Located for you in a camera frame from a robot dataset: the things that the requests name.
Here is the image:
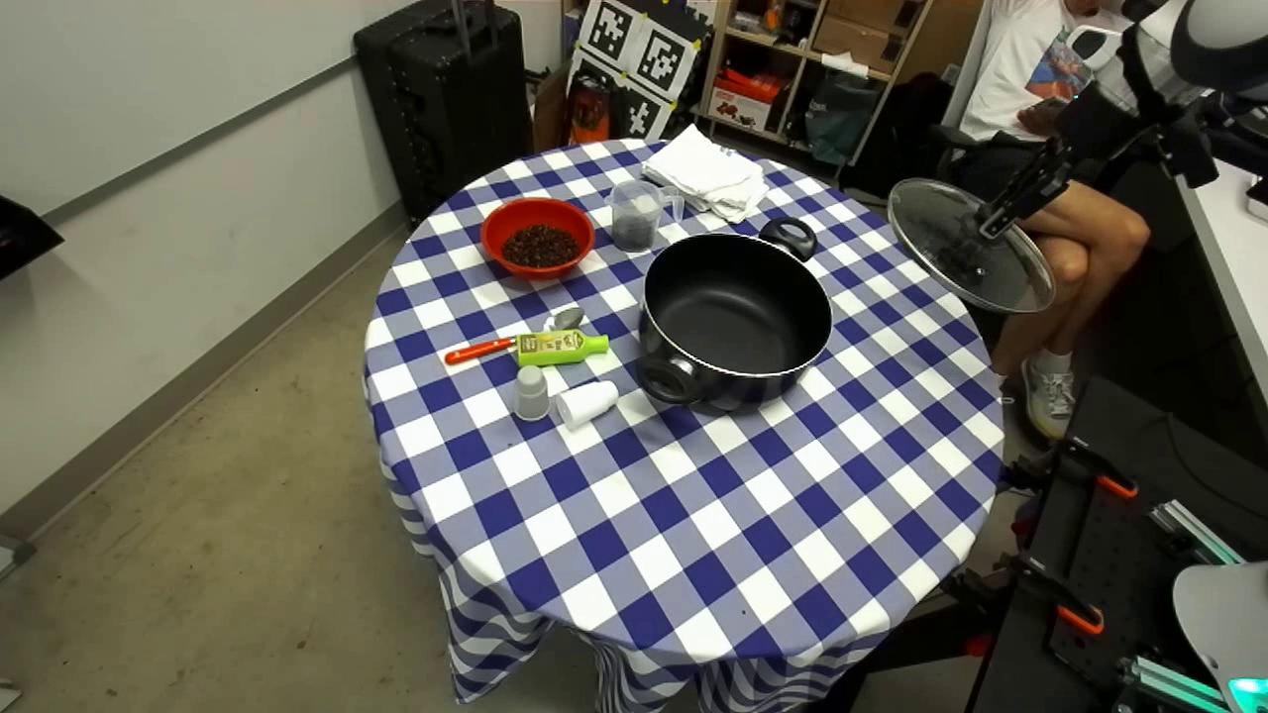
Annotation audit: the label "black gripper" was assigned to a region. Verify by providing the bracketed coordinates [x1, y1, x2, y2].
[980, 84, 1169, 246]

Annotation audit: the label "glass pot lid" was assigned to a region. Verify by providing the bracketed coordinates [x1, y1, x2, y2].
[882, 176, 1060, 320]

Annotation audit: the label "black cooking pot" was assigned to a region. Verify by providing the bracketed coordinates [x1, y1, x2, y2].
[628, 214, 838, 418]

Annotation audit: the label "seated person white shirt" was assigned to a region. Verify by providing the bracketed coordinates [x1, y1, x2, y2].
[941, 0, 1155, 401]

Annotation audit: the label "grey sneaker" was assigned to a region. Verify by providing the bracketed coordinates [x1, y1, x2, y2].
[1019, 350, 1081, 449]

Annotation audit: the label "wooden storage shelf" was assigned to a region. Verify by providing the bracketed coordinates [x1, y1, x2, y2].
[688, 0, 986, 176]

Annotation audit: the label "white desk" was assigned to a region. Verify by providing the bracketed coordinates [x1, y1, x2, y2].
[1169, 154, 1268, 407]

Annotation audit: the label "red storage box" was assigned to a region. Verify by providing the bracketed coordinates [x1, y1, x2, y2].
[708, 67, 792, 137]

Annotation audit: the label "orange clamp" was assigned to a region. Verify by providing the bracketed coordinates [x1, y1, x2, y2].
[1089, 467, 1139, 509]
[1047, 595, 1110, 641]

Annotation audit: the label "folded white towels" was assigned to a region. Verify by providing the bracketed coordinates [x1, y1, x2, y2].
[636, 123, 771, 228]

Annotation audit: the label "teal rod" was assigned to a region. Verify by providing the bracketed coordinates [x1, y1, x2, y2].
[1143, 497, 1248, 570]
[1121, 653, 1239, 713]

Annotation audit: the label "black robot cart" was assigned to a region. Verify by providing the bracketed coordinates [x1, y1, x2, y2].
[965, 372, 1268, 713]

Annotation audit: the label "clear plastic cup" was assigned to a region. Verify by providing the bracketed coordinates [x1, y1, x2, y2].
[606, 176, 671, 257]

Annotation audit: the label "black white marker board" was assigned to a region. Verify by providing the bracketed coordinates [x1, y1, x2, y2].
[568, 0, 718, 111]

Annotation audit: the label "blue white checkered tablecloth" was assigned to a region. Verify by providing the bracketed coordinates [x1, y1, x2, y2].
[355, 137, 1011, 708]

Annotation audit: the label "grey round disc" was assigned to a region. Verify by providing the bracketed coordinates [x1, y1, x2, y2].
[1169, 560, 1268, 694]

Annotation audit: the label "small white cup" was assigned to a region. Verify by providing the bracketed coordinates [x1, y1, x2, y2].
[545, 378, 627, 431]

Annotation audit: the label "red bowl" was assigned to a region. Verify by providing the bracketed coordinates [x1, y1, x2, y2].
[475, 193, 601, 286]

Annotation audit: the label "small white shaker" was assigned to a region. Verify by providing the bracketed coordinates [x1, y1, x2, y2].
[511, 360, 554, 427]

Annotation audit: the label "black hard case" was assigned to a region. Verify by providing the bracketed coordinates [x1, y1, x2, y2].
[348, 0, 535, 222]

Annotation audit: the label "whiteboard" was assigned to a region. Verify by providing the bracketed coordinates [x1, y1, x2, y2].
[0, 0, 414, 222]

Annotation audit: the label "black box on whiteboard ledge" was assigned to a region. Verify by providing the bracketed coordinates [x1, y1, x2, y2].
[0, 193, 66, 286]

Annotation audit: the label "green handled kitchen tool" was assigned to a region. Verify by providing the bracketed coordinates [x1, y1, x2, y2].
[511, 327, 615, 372]

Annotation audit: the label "red handled kitchen tool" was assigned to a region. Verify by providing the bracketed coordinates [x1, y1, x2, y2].
[438, 304, 587, 372]

